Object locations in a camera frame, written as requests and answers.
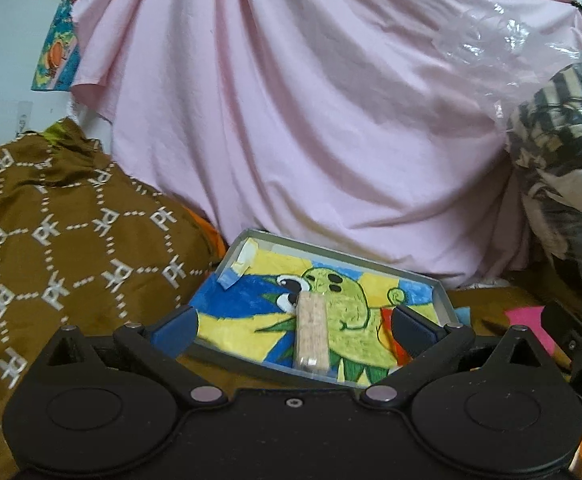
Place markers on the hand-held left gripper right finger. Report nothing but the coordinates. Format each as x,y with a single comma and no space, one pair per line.
412,332

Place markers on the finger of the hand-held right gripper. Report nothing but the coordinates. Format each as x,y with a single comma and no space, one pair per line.
566,320

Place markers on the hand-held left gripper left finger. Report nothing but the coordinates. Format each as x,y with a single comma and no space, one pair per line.
177,324

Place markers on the clear-wrapped wafer bar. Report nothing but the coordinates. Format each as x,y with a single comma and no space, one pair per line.
311,330

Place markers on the grey shallow box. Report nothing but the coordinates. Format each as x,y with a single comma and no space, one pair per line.
291,246

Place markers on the colourful cartoon printed blanket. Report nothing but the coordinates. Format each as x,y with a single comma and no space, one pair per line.
523,322

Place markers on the cartoon drawing sheet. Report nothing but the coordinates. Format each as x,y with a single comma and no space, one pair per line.
241,310

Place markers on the white tape strip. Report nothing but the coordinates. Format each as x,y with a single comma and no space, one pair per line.
243,259

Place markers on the brown white-patterned cloth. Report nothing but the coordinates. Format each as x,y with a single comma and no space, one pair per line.
71,220

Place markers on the clear plastic bag of clothes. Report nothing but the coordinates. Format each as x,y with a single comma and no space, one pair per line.
561,160

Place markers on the pink cloth sheet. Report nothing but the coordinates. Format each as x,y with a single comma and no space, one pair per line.
296,110

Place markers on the colourful printed hanging cloth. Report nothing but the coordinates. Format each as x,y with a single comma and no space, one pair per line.
53,55

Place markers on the white wall socket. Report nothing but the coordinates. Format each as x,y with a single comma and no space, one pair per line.
21,117

